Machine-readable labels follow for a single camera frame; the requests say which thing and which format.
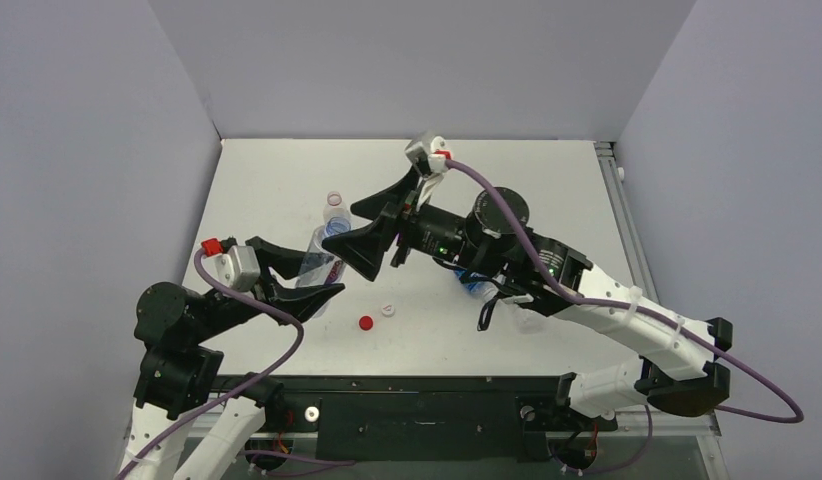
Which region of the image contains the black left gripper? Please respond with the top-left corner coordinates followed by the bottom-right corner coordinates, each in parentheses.
top-left (191, 236), bottom-right (345, 341)

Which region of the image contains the clear bottle white cap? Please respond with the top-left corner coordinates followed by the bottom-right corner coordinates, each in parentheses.
top-left (295, 217), bottom-right (351, 288)

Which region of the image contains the red label clear bottle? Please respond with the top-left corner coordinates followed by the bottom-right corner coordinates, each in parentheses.
top-left (323, 191), bottom-right (351, 226)

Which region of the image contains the red bottle cap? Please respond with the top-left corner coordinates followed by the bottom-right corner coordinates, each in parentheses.
top-left (358, 316), bottom-right (374, 331)

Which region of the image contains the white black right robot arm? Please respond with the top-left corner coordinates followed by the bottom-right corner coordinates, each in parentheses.
top-left (322, 171), bottom-right (732, 427)

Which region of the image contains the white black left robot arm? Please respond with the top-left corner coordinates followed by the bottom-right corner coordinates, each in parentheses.
top-left (116, 237), bottom-right (345, 479)

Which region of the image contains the blue label clear bottle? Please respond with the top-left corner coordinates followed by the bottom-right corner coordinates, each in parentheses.
top-left (454, 269), bottom-right (499, 302)

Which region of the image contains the clear unlabelled bottle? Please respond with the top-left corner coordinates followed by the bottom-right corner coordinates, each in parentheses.
top-left (512, 306), bottom-right (546, 335)

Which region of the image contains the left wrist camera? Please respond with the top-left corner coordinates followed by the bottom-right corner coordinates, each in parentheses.
top-left (211, 245), bottom-right (261, 293)

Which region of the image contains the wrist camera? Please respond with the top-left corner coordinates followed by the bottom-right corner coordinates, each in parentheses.
top-left (211, 245), bottom-right (261, 293)
top-left (404, 132), bottom-right (451, 178)

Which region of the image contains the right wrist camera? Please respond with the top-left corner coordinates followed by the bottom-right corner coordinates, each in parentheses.
top-left (404, 132), bottom-right (451, 178)

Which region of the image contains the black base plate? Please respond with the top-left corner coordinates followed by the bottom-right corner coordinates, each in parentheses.
top-left (202, 374), bottom-right (618, 465)

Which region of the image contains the aluminium rail frame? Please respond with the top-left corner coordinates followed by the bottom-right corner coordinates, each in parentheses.
top-left (593, 140), bottom-right (724, 439)

